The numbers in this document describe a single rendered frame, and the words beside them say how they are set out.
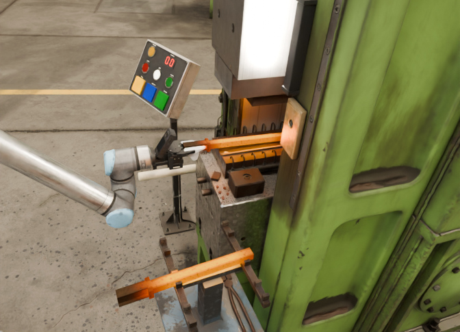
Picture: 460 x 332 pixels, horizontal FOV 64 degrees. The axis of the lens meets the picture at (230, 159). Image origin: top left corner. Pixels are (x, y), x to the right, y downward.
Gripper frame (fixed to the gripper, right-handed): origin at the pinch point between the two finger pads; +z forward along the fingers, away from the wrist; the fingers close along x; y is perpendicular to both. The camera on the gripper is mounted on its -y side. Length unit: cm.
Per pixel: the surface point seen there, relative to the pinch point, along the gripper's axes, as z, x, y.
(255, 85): 16.6, 7.4, -27.2
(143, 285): -30, 52, 5
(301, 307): 29, 48, 51
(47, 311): -80, -13, 103
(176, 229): -3, -50, 104
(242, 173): 12.4, 13.4, 6.4
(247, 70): 11.1, 12.3, -35.4
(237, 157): 13.0, 5.0, 5.2
